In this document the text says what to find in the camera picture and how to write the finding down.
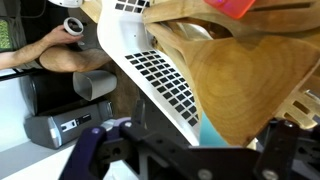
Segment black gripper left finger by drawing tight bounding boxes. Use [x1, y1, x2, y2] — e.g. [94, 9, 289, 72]
[131, 98, 147, 125]

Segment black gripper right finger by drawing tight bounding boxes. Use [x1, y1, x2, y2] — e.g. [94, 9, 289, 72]
[253, 118, 278, 148]

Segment large wooden spoon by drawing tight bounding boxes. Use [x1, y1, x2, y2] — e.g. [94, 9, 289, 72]
[145, 22, 320, 148]

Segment white ring controller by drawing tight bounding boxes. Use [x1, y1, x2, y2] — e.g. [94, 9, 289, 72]
[62, 16, 85, 46]

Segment person's bare forearm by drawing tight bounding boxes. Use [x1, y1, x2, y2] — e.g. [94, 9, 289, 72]
[0, 35, 52, 70]

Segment person's bare hand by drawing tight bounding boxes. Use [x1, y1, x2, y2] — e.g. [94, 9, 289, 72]
[44, 24, 84, 47]

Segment black round table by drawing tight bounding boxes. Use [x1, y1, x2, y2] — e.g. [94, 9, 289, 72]
[133, 93, 201, 149]

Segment slotted wooden spatula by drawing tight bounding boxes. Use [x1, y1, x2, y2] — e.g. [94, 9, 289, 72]
[274, 64, 320, 132]

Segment grey plastic cup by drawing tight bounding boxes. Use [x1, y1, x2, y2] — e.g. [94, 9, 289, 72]
[72, 69, 119, 102]

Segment teal silicone spatula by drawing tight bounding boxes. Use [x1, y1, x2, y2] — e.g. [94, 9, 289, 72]
[198, 112, 232, 148]

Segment person's bare leg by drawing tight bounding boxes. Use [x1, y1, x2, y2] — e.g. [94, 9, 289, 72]
[38, 45, 113, 74]

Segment white plastic basket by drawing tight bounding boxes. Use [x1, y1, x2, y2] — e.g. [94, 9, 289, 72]
[96, 0, 202, 147]

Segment black round bin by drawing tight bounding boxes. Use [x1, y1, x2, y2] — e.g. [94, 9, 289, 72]
[18, 71, 101, 117]

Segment grey speaker box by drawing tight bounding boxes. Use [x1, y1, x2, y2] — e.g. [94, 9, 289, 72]
[23, 100, 115, 150]

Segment red silicone spatula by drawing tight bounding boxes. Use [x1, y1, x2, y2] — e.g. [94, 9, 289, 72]
[202, 0, 258, 20]

